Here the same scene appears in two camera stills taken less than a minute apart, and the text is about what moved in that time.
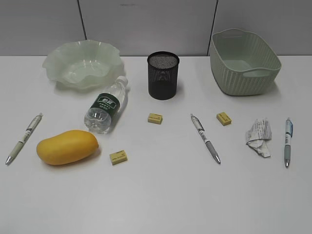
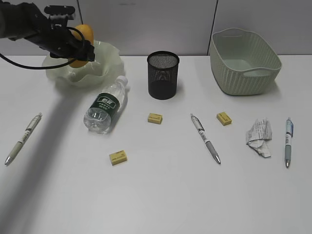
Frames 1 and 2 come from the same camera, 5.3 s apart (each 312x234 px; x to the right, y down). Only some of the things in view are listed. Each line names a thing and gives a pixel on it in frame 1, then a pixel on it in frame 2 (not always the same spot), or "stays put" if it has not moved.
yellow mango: [67, 147] to [87, 32]
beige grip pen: [29, 131] stays put
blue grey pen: [289, 128] stays put
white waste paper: [258, 136] stays put
